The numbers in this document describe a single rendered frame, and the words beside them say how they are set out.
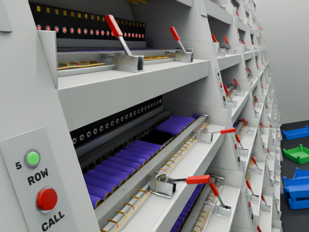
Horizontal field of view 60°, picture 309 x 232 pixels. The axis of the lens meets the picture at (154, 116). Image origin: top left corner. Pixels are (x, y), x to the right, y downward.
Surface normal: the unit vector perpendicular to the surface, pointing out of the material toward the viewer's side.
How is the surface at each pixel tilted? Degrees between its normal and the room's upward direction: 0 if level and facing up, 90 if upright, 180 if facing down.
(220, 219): 20
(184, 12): 90
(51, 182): 90
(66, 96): 110
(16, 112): 90
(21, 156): 90
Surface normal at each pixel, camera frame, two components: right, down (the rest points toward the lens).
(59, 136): 0.87, -0.18
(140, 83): 0.91, 0.16
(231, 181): -0.41, 0.22
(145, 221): 0.06, -0.96
